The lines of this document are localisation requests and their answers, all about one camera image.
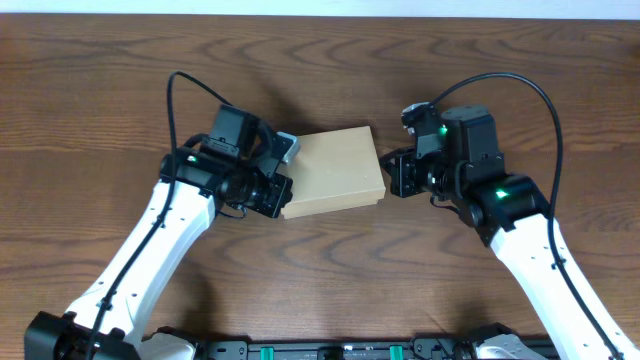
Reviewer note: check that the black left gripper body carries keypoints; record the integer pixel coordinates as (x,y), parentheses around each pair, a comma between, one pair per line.
(279,195)

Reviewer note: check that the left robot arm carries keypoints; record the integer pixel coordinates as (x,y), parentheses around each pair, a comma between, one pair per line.
(235,165)

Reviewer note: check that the cardboard box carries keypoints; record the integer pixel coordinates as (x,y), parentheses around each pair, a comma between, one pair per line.
(334,170)

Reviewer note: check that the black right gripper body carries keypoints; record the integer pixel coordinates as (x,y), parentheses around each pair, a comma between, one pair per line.
(403,174)

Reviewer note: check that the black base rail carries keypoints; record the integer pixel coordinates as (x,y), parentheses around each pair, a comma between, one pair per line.
(494,341)

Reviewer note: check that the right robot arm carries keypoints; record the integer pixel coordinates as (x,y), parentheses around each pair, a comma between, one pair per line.
(456,158)

